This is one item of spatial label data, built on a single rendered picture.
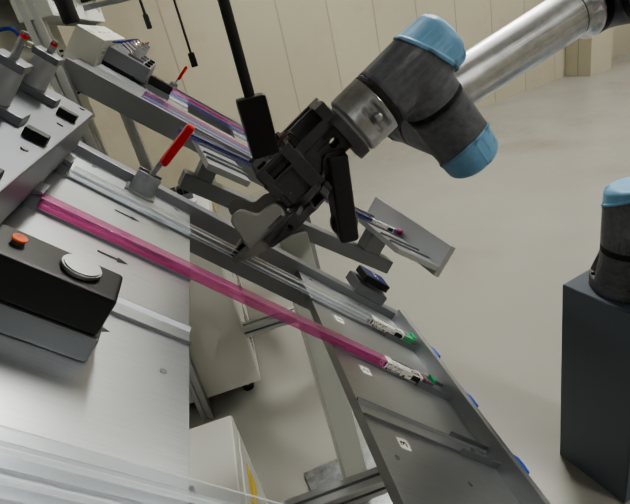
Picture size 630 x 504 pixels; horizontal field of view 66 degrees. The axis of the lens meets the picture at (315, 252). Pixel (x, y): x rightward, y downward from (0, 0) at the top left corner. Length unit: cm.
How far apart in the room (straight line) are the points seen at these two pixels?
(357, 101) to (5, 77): 33
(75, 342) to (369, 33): 399
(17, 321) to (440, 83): 47
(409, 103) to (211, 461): 60
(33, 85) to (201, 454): 58
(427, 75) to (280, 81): 329
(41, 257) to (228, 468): 56
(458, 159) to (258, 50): 322
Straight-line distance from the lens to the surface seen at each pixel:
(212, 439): 87
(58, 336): 33
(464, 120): 62
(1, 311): 32
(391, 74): 57
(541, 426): 163
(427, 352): 73
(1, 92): 47
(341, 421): 125
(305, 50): 393
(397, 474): 44
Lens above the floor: 121
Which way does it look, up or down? 27 degrees down
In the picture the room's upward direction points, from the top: 14 degrees counter-clockwise
